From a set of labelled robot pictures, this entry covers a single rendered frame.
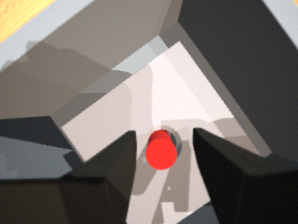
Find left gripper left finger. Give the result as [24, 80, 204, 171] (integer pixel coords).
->
[0, 130, 137, 224]

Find white flat plate with hole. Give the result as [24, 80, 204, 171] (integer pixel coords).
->
[61, 41, 260, 224]

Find red cylinder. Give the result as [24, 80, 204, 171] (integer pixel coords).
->
[146, 129, 177, 170]

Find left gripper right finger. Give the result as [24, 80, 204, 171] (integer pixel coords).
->
[192, 127, 298, 224]

